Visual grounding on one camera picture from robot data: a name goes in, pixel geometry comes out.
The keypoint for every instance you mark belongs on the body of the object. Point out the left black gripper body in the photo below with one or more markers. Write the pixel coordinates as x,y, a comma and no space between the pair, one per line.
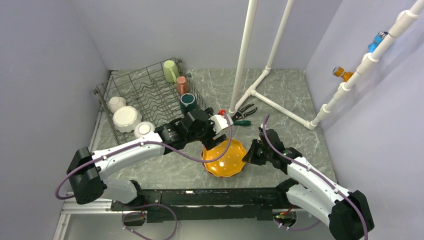
206,136

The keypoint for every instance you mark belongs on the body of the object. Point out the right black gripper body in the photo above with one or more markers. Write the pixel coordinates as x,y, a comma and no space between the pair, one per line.
259,154

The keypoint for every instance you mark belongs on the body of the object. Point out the dark green mug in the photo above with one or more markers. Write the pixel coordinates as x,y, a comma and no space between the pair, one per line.
188,102

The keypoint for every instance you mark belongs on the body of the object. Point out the yellow polka dot plate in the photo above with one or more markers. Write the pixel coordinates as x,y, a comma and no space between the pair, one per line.
230,164

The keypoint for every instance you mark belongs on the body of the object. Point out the small red-brown mug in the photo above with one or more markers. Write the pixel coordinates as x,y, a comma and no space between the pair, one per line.
182,85

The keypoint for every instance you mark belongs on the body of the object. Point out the light green mug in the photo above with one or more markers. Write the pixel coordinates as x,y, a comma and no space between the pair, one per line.
170,71

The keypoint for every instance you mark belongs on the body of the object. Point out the grey wire dish rack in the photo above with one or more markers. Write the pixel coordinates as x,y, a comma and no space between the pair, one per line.
147,90

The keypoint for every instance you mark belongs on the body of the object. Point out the floral scalloped small plate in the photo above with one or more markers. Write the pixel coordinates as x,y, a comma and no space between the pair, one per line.
126,118

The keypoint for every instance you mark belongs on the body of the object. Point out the white scalloped small bowl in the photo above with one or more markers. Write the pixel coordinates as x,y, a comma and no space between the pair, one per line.
115,103

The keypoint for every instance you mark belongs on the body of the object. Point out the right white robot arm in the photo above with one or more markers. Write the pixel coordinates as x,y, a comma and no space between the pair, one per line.
346,213

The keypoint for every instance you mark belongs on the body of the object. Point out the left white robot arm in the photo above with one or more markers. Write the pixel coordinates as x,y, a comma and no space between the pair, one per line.
89,172

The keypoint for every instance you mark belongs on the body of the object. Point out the orange clamp on pipe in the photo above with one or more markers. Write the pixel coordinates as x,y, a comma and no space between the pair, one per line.
341,73

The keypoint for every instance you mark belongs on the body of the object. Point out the blue clamp on pipe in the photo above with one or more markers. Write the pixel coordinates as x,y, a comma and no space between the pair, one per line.
377,40

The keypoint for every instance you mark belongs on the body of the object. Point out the white PVC pipe diagonal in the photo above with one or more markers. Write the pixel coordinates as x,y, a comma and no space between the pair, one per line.
403,21

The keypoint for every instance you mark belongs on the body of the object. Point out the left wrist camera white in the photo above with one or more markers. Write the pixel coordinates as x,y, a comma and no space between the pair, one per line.
221,121

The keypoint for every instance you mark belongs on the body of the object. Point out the black handled pliers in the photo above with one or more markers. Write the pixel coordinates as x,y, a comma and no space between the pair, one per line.
244,112

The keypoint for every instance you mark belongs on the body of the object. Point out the white PVC pipe frame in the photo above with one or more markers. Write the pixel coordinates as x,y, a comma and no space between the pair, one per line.
277,34

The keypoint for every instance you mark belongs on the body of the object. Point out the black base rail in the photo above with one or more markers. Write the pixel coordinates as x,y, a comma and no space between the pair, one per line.
212,204

